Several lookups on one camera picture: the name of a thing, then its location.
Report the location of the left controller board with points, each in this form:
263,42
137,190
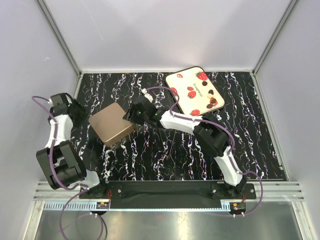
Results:
103,205

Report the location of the metal tongs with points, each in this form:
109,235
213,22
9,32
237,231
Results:
167,143

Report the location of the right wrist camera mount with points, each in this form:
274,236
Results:
147,95

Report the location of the strawberry print tray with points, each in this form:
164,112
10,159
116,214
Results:
190,92

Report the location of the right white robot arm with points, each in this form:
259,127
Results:
213,139

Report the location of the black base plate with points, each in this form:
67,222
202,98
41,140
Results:
173,195

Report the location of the controller board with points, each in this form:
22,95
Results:
240,206
103,205

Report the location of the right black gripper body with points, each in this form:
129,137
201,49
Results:
140,118

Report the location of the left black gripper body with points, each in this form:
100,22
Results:
80,112

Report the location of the brown oval chocolate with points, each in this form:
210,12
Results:
209,105

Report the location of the right controller board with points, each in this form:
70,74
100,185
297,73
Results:
240,206

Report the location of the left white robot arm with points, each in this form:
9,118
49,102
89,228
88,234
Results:
59,161

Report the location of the rose gold tin lid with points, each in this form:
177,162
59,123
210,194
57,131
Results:
109,124

